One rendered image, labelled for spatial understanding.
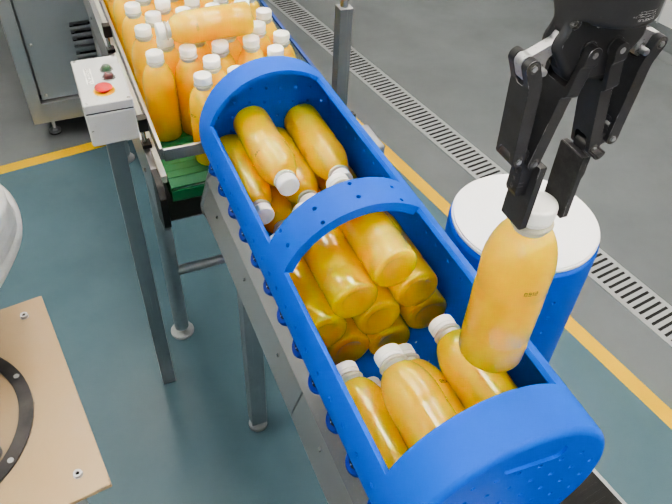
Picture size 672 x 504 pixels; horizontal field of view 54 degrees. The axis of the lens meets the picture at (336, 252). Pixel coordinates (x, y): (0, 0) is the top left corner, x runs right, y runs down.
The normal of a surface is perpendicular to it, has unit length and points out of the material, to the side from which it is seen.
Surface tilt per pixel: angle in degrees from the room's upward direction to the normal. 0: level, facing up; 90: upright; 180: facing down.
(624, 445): 0
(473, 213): 0
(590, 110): 101
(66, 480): 1
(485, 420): 12
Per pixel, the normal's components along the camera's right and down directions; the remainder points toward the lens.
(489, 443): -0.23, -0.61
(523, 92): -0.92, 0.29
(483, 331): -0.70, 0.47
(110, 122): 0.39, 0.66
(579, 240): 0.04, -0.72
